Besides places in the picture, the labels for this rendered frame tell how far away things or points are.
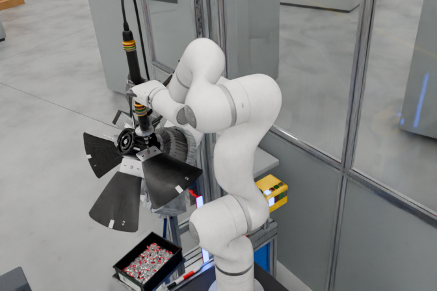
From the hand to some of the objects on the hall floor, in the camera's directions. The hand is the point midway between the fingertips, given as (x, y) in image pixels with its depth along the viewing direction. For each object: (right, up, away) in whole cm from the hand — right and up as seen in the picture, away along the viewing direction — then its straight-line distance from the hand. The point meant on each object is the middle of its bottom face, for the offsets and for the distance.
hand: (136, 83), depth 151 cm
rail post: (+57, -130, +70) cm, 158 cm away
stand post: (+27, -110, +105) cm, 154 cm away
